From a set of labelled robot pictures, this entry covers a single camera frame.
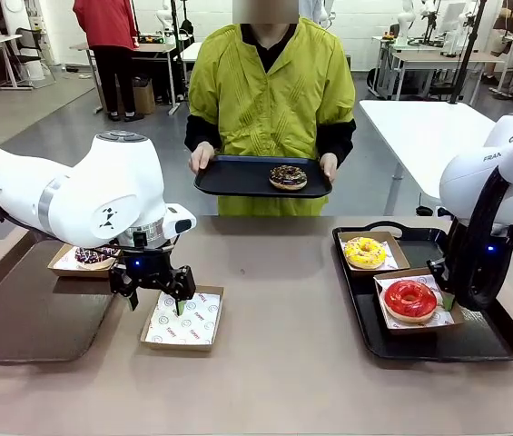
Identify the black camera pole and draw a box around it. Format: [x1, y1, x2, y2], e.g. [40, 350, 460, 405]
[449, 0, 488, 105]

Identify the person in green jacket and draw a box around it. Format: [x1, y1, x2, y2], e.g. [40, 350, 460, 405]
[184, 0, 358, 217]

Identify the large white table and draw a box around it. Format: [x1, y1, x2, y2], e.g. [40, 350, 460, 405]
[358, 99, 509, 217]

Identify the person in brown top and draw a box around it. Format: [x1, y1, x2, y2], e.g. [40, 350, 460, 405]
[482, 0, 513, 85]

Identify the brown cardboard carton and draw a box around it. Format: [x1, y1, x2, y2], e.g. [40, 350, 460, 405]
[132, 77, 156, 115]

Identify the chocolate donut with sprinkles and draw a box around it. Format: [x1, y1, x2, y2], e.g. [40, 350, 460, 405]
[268, 164, 309, 191]
[74, 246, 119, 272]

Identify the black mesh office chair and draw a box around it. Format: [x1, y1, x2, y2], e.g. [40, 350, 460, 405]
[10, 26, 57, 90]

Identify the black right arm cable sleeve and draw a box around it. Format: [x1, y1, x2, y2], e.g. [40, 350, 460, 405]
[454, 115, 513, 312]

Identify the black serving tray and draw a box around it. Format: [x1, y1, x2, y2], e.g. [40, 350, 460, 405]
[331, 225, 513, 362]
[192, 154, 333, 200]

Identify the person's left hand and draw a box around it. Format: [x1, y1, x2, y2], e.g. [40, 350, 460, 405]
[318, 153, 340, 180]

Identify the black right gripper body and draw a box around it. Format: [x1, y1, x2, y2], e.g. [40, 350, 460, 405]
[427, 255, 457, 294]

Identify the dark brown serving tray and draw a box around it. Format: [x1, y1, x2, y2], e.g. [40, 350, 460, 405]
[0, 235, 123, 363]

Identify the white standing desk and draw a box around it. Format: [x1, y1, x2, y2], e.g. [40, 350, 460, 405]
[178, 41, 203, 64]

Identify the kraft paper food box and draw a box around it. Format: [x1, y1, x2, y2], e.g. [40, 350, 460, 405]
[47, 243, 123, 279]
[140, 284, 225, 353]
[372, 267, 466, 336]
[337, 230, 410, 277]

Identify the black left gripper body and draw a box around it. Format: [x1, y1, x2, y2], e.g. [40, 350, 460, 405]
[121, 251, 176, 288]

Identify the person's right forearm black sleeve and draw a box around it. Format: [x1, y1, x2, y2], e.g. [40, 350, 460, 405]
[184, 114, 222, 154]

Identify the person's right hand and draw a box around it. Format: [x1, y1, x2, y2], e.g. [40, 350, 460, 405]
[188, 141, 215, 174]

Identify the long grey background table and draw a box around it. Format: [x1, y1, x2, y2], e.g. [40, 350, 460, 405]
[371, 35, 507, 101]

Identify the grey cluttered work desk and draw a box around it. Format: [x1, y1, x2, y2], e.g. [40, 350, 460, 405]
[68, 40, 193, 115]

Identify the person's left forearm black sleeve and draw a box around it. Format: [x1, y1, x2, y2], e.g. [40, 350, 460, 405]
[317, 117, 358, 165]

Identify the red glazed donut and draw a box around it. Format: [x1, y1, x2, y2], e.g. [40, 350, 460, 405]
[383, 280, 439, 324]

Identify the person in red jacket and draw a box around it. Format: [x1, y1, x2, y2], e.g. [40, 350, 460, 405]
[73, 0, 142, 123]

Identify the yellow sprinkled donut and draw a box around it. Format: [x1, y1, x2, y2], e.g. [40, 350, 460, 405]
[344, 235, 387, 270]

